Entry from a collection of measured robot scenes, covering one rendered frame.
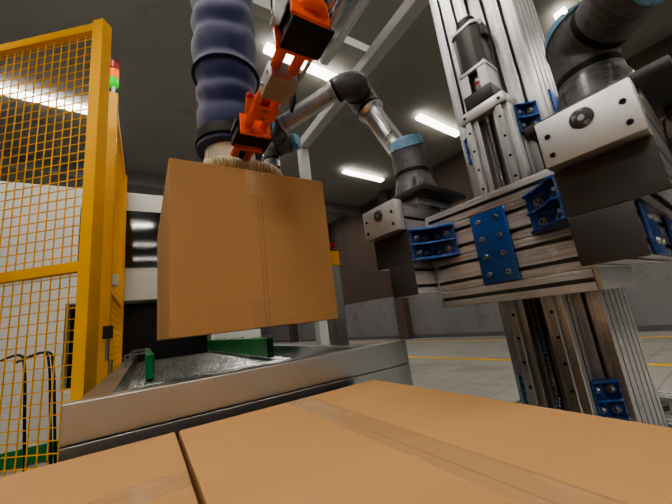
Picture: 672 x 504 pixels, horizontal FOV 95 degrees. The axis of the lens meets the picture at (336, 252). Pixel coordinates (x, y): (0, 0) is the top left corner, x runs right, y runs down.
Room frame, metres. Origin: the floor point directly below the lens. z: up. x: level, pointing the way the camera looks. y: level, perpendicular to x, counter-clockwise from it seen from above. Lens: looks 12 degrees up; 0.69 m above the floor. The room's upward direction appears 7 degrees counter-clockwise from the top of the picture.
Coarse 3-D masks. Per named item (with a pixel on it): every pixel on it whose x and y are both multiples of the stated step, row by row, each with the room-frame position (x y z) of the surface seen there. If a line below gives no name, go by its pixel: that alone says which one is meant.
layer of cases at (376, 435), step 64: (384, 384) 0.68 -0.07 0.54; (128, 448) 0.47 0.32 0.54; (192, 448) 0.44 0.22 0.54; (256, 448) 0.42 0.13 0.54; (320, 448) 0.39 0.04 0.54; (384, 448) 0.37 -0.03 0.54; (448, 448) 0.35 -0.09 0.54; (512, 448) 0.34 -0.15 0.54; (576, 448) 0.32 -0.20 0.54; (640, 448) 0.31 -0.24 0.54
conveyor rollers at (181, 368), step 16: (208, 352) 2.56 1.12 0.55; (224, 352) 2.29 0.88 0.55; (144, 368) 1.80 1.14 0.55; (160, 368) 1.62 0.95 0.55; (176, 368) 1.56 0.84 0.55; (192, 368) 1.44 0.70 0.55; (208, 368) 1.39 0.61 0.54; (224, 368) 1.27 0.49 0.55; (240, 368) 1.21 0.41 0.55; (144, 384) 1.11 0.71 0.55
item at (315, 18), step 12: (288, 0) 0.43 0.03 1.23; (288, 12) 0.45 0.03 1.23; (300, 12) 0.42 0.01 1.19; (312, 12) 0.43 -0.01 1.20; (288, 24) 0.44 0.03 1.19; (300, 24) 0.44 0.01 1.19; (312, 24) 0.44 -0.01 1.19; (324, 24) 0.44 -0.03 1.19; (276, 36) 0.48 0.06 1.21; (288, 36) 0.46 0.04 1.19; (300, 36) 0.46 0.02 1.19; (312, 36) 0.46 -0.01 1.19; (324, 36) 0.47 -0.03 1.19; (276, 48) 0.48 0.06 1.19; (288, 48) 0.48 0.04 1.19; (300, 48) 0.49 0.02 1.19; (312, 48) 0.49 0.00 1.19
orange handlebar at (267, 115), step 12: (300, 0) 0.42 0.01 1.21; (312, 0) 0.41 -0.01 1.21; (324, 12) 0.43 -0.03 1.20; (276, 60) 0.52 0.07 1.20; (300, 60) 0.53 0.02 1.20; (252, 108) 0.65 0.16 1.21; (264, 108) 0.65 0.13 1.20; (276, 108) 0.66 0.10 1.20; (252, 120) 0.69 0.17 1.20; (264, 120) 0.69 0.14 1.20
